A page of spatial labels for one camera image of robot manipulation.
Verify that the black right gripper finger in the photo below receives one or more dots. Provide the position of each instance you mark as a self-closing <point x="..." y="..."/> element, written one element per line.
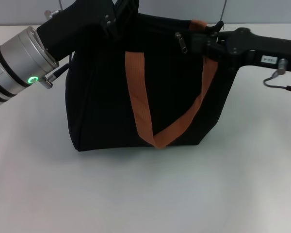
<point x="201" y="40"/>
<point x="215" y="54"/>

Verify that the silver zipper pull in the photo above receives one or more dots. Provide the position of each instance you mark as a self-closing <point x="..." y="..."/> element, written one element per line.
<point x="183" y="44"/>

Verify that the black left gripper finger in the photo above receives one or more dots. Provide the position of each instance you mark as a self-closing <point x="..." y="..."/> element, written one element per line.
<point x="111" y="26"/>
<point x="126" y="6"/>

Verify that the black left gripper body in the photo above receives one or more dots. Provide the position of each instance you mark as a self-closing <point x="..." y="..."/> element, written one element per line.
<point x="72" y="29"/>

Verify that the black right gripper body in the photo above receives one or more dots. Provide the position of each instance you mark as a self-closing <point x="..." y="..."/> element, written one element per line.
<point x="262" y="51"/>

